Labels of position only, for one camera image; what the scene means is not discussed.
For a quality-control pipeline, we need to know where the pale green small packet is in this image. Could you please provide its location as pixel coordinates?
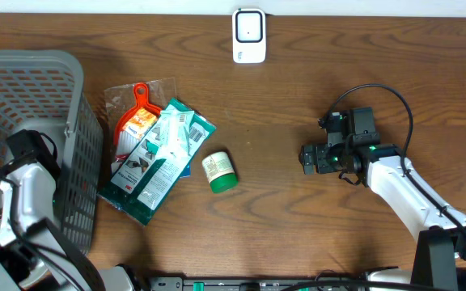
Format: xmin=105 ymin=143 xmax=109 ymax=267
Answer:
xmin=156 ymin=109 xmax=194 ymax=159

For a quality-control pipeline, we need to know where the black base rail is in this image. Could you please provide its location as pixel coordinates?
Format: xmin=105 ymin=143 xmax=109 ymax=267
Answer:
xmin=147 ymin=267 xmax=412 ymax=291

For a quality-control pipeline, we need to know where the green packaged item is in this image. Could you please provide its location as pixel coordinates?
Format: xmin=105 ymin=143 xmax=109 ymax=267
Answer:
xmin=99 ymin=99 xmax=216 ymax=226

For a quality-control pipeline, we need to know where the white barcode scanner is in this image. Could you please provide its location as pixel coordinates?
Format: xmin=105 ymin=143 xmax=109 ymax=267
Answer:
xmin=231 ymin=8 xmax=267 ymax=64

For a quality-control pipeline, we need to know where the red packaged item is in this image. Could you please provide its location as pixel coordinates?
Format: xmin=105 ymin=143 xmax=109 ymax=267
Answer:
xmin=103 ymin=77 xmax=192 ymax=179

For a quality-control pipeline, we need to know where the grey plastic basket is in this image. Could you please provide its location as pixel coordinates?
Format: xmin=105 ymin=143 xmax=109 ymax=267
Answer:
xmin=0 ymin=50 xmax=104 ymax=254

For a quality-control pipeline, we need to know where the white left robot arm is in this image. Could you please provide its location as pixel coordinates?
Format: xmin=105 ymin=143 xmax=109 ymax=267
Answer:
xmin=0 ymin=129 xmax=141 ymax=290

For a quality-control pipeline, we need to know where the white jar green lid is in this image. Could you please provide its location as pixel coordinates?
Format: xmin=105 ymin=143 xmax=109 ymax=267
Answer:
xmin=201 ymin=151 xmax=239 ymax=193

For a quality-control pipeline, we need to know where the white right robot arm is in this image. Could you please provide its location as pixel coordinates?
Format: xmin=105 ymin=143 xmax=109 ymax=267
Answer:
xmin=299 ymin=133 xmax=466 ymax=239

